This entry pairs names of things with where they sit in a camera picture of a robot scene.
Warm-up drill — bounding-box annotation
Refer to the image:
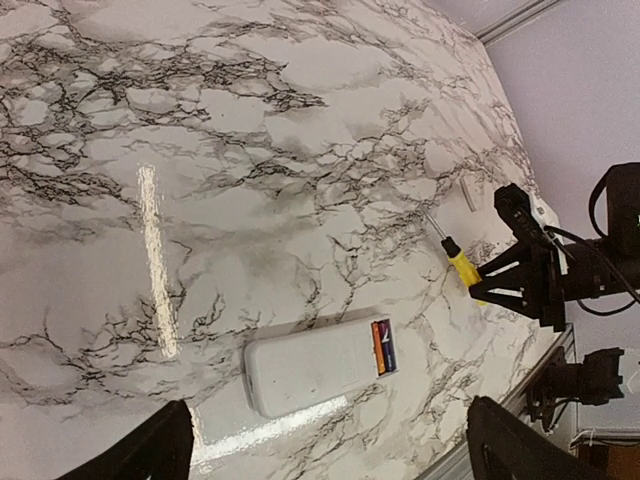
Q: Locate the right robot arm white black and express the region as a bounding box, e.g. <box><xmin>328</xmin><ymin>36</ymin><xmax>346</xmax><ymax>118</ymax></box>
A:
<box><xmin>469</xmin><ymin>162</ymin><xmax>639</xmax><ymax>332</ymax></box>

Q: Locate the aluminium frame post right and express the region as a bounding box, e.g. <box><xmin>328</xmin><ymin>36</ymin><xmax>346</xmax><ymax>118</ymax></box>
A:
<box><xmin>475</xmin><ymin>0</ymin><xmax>560</xmax><ymax>45</ymax></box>

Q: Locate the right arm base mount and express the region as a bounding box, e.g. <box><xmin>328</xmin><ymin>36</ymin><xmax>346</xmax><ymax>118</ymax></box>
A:
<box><xmin>526</xmin><ymin>347</ymin><xmax>624</xmax><ymax>432</ymax></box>

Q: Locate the yellow handled screwdriver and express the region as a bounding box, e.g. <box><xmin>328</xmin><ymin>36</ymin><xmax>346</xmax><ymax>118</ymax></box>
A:
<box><xmin>421</xmin><ymin>206</ymin><xmax>482</xmax><ymax>293</ymax></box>

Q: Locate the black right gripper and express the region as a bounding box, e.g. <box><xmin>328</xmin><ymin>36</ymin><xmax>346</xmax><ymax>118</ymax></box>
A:
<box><xmin>469</xmin><ymin>242</ymin><xmax>567</xmax><ymax>330</ymax></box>

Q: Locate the orange battery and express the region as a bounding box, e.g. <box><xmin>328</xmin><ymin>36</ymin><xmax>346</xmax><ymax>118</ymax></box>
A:
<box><xmin>371</xmin><ymin>322</ymin><xmax>386</xmax><ymax>376</ymax></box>

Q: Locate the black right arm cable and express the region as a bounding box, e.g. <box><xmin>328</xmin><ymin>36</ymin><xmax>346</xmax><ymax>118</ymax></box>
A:
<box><xmin>542</xmin><ymin>172</ymin><xmax>640</xmax><ymax>316</ymax></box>

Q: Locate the white remote control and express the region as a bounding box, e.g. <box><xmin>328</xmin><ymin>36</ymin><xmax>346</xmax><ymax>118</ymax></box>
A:
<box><xmin>243</xmin><ymin>313</ymin><xmax>399</xmax><ymax>419</ymax></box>

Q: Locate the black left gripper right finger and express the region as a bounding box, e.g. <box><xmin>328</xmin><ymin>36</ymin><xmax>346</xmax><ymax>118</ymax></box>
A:
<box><xmin>466</xmin><ymin>396</ymin><xmax>608</xmax><ymax>480</ymax></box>

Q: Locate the white battery cover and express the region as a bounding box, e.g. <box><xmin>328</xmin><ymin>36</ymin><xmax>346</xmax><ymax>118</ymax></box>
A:
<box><xmin>459</xmin><ymin>176</ymin><xmax>477</xmax><ymax>212</ymax></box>

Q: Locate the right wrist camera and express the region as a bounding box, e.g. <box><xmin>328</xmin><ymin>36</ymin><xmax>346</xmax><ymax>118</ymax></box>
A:
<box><xmin>494</xmin><ymin>183</ymin><xmax>559</xmax><ymax>246</ymax></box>

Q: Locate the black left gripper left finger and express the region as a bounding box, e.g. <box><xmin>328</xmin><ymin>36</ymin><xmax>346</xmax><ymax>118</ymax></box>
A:
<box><xmin>62</xmin><ymin>400</ymin><xmax>194</xmax><ymax>480</ymax></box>

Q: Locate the aluminium front rail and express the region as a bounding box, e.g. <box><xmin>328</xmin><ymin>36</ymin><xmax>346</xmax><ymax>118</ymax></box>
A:
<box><xmin>422</xmin><ymin>325</ymin><xmax>577</xmax><ymax>479</ymax></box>

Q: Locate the purple battery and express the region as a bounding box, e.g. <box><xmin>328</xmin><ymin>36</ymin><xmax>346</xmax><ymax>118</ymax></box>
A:
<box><xmin>378</xmin><ymin>319</ymin><xmax>397</xmax><ymax>373</ymax></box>

